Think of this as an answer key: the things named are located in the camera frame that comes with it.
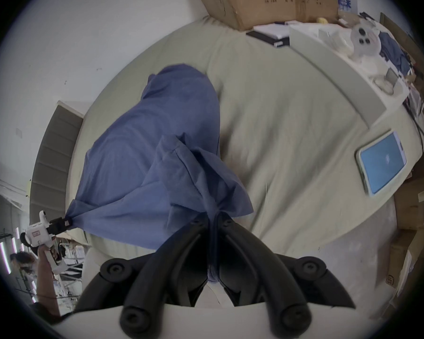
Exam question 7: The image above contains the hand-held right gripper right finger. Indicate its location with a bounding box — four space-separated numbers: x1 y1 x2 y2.
216 213 356 337

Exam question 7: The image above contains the bed with beige sheet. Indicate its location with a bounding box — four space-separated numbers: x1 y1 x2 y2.
65 14 424 310

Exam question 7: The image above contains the flat black and white box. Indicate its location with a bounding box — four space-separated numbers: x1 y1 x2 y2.
246 21 290 48

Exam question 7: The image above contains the person's left hand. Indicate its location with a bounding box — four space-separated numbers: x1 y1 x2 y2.
36 244 59 273

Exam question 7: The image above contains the long white box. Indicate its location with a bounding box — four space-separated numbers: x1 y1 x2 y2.
289 23 410 129

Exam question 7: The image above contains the grey padded headboard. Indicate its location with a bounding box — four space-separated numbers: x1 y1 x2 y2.
29 100 85 226

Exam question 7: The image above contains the spare white hand-held gripper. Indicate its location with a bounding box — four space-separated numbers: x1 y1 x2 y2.
349 20 382 62

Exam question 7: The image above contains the dark blue cloth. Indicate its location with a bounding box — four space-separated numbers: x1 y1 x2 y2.
378 32 413 77

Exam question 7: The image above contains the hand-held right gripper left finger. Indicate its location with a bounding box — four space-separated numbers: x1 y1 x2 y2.
74 217 211 339

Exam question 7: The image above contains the person's left forearm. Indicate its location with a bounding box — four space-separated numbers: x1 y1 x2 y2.
35 269 62 318

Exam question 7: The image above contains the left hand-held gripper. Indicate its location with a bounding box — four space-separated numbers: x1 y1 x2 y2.
20 210 74 274

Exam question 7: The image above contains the phone with blue screen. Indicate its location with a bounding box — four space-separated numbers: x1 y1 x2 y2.
355 130 408 198

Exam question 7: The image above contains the blue shirt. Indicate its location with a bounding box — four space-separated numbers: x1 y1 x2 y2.
65 64 254 284

